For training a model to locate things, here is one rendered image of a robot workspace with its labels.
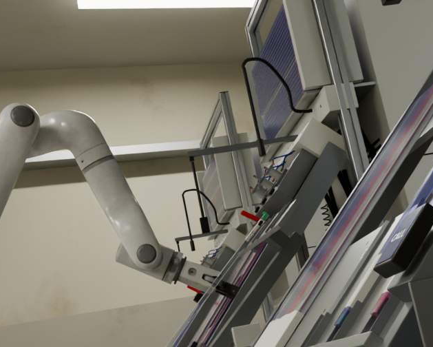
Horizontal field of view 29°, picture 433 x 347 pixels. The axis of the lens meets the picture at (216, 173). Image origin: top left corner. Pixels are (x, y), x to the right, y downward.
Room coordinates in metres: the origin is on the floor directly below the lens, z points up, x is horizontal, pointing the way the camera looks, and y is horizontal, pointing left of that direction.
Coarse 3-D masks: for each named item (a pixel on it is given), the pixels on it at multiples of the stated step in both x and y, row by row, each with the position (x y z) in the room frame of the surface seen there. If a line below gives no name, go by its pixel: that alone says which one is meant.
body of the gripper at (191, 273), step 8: (184, 264) 2.07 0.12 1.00; (192, 264) 2.08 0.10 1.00; (200, 264) 2.08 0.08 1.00; (184, 272) 2.07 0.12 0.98; (192, 272) 2.17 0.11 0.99; (200, 272) 2.07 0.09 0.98; (208, 272) 2.08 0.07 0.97; (216, 272) 2.08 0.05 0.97; (176, 280) 2.09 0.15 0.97; (184, 280) 2.09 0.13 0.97; (192, 280) 2.08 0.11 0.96; (200, 280) 2.08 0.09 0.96; (200, 288) 2.12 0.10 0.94; (216, 288) 2.09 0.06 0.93
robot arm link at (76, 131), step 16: (64, 112) 2.02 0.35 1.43; (80, 112) 2.04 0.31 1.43; (48, 128) 2.02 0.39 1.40; (64, 128) 2.00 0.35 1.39; (80, 128) 2.01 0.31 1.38; (96, 128) 2.04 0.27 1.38; (48, 144) 2.03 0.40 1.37; (64, 144) 2.02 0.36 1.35; (80, 144) 2.02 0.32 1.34; (96, 144) 2.02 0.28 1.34; (80, 160) 2.04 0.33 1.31; (96, 160) 2.02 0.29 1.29
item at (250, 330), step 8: (232, 328) 1.76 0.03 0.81; (240, 328) 1.77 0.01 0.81; (248, 328) 1.77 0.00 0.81; (256, 328) 1.77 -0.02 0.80; (240, 336) 1.76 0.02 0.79; (248, 336) 1.77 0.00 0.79; (256, 336) 1.77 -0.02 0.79; (232, 344) 1.79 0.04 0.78; (240, 344) 1.76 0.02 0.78; (248, 344) 1.77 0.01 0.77
